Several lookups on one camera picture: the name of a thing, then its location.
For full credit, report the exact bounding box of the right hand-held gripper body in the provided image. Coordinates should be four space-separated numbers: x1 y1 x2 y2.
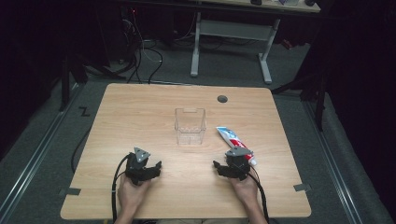
224 147 254 182

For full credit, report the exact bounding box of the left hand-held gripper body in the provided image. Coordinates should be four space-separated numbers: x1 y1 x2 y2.
125 147 151 187

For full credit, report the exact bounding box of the white red blue toothpaste tube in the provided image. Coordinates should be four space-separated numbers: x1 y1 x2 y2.
216 125 258 167

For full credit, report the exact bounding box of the clear plastic container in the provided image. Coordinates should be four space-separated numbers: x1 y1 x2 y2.
174 106 207 147

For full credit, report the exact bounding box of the person's right hand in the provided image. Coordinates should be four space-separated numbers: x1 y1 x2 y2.
230 175 260 207

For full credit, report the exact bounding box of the person's left hand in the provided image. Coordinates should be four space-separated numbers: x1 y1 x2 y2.
117 173 152 213

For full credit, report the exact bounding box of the grey tape strip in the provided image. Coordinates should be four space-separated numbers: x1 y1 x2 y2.
64 187 82 197
292 183 312 192

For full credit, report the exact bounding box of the black metal stand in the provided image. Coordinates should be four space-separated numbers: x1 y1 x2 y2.
270 59 329 133
58 54 127 113

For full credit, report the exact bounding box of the light wooden desk top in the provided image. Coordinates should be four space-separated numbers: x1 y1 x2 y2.
199 0 321 14

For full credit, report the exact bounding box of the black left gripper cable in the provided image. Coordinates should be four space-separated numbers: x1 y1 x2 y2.
110 153 131 224

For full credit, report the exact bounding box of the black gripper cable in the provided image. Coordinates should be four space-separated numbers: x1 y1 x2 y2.
247 170 271 224
110 153 131 224

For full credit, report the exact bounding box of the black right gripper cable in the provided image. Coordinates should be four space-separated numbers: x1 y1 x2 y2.
247 170 271 224

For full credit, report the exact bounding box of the thin black floor cable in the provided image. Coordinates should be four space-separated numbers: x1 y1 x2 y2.
70 125 93 175

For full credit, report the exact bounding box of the metal floor rail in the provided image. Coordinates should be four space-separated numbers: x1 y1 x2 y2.
0 82 83 222
302 101 364 224

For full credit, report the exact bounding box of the bundle of black floor cables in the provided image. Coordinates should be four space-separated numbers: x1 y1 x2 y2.
120 7 164 85

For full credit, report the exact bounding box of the white metal desk frame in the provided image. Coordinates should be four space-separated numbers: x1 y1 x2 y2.
190 11 281 85

